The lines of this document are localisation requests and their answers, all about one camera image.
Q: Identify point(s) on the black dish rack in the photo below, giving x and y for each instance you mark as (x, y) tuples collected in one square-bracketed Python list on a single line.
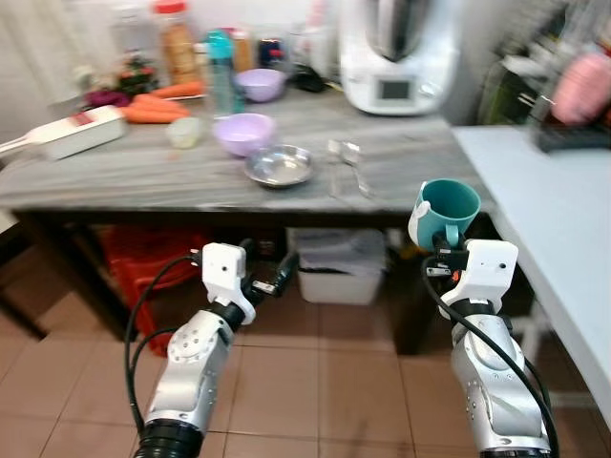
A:
[(568, 135)]

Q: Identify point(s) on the slim orange carrot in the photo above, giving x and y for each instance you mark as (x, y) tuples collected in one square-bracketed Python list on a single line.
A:
[(181, 91)]

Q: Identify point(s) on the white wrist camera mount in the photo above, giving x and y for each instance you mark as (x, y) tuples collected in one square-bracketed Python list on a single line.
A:
[(489, 267), (225, 270)]

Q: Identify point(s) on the stainless steel bowl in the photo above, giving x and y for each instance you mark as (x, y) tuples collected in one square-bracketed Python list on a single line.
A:
[(279, 166)]

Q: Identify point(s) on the small flower plant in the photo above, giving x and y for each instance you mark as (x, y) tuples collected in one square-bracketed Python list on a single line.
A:
[(136, 74)]

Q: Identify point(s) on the dark glass jar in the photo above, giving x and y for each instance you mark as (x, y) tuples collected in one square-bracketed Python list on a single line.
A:
[(272, 52)]

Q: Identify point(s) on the white kitchen food processor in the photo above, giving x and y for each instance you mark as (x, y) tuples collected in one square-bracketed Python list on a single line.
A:
[(401, 67)]

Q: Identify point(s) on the metal fork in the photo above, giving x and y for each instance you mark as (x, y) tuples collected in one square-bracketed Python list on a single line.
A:
[(334, 167)]

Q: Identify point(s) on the teal plastic cup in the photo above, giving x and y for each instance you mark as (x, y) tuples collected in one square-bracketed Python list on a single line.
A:
[(451, 208)]

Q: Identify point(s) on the small black object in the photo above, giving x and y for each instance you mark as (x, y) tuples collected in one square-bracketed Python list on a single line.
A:
[(310, 80)]

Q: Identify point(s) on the small purple plastic bowl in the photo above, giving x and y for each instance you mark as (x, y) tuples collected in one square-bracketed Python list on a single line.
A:
[(260, 84)]

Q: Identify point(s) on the metal spoon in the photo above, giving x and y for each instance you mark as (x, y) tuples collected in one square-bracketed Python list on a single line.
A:
[(355, 162)]

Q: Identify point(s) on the large orange carrot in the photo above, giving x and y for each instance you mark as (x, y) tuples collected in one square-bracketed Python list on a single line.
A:
[(153, 111)]

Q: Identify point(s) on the pink plastic container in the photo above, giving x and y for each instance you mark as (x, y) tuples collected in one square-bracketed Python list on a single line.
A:
[(582, 88)]

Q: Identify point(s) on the teal water bottle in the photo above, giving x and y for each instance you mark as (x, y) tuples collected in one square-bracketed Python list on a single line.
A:
[(221, 72)]

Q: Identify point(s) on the red lidded food jar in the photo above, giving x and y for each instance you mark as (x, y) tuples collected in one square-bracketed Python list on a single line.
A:
[(177, 48)]

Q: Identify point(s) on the clear plastic bottle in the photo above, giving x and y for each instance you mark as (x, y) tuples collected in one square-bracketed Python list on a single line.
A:
[(132, 31)]

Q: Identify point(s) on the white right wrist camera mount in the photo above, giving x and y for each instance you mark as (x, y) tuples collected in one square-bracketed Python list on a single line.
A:
[(489, 267)]

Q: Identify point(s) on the large purple plastic bowl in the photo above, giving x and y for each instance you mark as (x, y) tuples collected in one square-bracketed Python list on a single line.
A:
[(244, 134)]

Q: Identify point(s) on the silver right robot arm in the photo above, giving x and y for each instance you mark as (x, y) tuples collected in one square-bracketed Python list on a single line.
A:
[(487, 382)]

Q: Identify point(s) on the white rectangular box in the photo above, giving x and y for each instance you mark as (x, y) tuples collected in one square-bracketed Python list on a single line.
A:
[(78, 134)]

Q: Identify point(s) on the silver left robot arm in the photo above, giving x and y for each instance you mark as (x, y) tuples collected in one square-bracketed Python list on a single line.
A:
[(191, 367)]

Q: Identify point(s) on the orange seasoning bottle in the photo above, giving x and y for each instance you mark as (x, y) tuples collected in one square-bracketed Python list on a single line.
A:
[(242, 52)]

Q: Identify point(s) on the purple onion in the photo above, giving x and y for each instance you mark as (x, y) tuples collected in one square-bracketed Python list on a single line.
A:
[(107, 98)]

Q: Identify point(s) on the red plastic crate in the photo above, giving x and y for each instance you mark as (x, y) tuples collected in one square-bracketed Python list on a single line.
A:
[(138, 258)]

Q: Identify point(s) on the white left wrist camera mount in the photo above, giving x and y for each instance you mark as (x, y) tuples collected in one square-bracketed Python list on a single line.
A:
[(225, 270)]

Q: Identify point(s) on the white lined waste bin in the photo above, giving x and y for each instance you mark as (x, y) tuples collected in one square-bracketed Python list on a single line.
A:
[(339, 267)]

